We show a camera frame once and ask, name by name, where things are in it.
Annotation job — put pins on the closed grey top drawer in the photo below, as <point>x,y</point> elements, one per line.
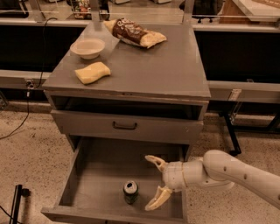
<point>129,127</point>

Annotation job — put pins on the white bowl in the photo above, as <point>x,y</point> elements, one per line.
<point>88,48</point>

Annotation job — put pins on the brown chip bag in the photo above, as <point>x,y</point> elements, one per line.
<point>134,34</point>

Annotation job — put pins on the black table leg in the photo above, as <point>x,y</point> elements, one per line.
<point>236,150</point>

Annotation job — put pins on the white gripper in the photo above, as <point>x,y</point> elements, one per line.
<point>173,176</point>

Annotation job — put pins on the yellow sponge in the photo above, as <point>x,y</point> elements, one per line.
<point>92,73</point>

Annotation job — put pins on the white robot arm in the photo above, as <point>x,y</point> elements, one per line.
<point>216,171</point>

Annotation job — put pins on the grey drawer cabinet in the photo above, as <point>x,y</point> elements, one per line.
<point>165,81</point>

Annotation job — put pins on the green soda can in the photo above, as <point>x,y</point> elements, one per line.
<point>130,190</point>

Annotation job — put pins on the open grey middle drawer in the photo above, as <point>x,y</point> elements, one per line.
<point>93,192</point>

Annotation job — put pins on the black stand leg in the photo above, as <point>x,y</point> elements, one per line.
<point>18,194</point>

